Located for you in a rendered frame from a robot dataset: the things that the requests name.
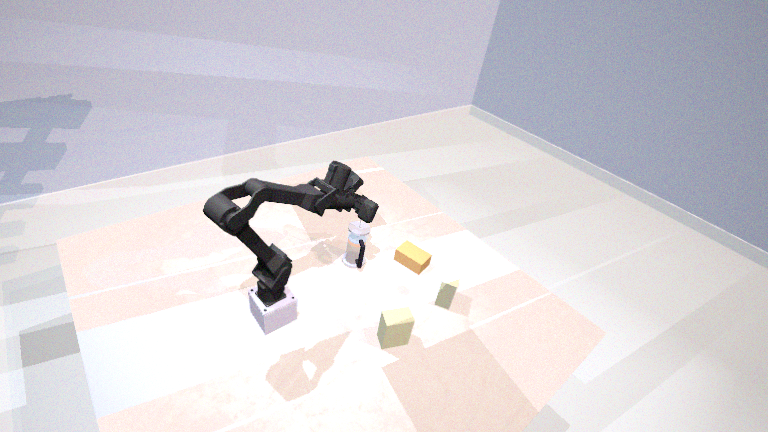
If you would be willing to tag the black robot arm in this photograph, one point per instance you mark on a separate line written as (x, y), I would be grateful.
(274, 267)

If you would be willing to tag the glass french press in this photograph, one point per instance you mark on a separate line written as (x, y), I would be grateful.
(357, 238)

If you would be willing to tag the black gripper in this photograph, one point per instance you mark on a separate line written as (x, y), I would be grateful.
(363, 206)

